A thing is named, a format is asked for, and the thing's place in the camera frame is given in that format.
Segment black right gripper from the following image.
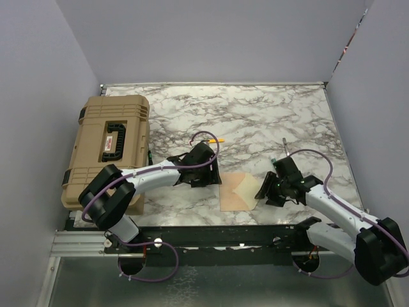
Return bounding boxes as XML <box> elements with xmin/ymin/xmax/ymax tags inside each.
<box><xmin>255</xmin><ymin>170</ymin><xmax>289</xmax><ymax>207</ymax></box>

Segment tan paper envelope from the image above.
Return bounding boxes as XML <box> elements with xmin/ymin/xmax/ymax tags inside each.
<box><xmin>219</xmin><ymin>173</ymin><xmax>260</xmax><ymax>212</ymax></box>

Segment beige paper letter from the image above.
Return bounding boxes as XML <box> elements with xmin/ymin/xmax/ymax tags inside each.
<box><xmin>233</xmin><ymin>173</ymin><xmax>260</xmax><ymax>211</ymax></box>

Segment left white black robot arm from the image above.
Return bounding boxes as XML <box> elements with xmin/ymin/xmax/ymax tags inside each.
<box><xmin>78</xmin><ymin>142</ymin><xmax>221</xmax><ymax>253</ymax></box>

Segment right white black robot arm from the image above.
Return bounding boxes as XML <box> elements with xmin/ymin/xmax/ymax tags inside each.
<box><xmin>255</xmin><ymin>157</ymin><xmax>408</xmax><ymax>285</ymax></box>

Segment silver metal tweezers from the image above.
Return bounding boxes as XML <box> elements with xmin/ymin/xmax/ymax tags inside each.
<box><xmin>282</xmin><ymin>138</ymin><xmax>290</xmax><ymax>157</ymax></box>

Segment tan plastic tool case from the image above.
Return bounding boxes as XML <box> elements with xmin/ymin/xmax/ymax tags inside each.
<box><xmin>61</xmin><ymin>95</ymin><xmax>150</xmax><ymax>211</ymax></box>

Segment black metal base rail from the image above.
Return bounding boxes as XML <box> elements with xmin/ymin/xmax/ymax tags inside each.
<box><xmin>104</xmin><ymin>224</ymin><xmax>331</xmax><ymax>271</ymax></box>

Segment aluminium extrusion frame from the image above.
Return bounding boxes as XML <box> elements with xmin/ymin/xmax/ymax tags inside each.
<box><xmin>50</xmin><ymin>231</ymin><xmax>105</xmax><ymax>257</ymax></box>

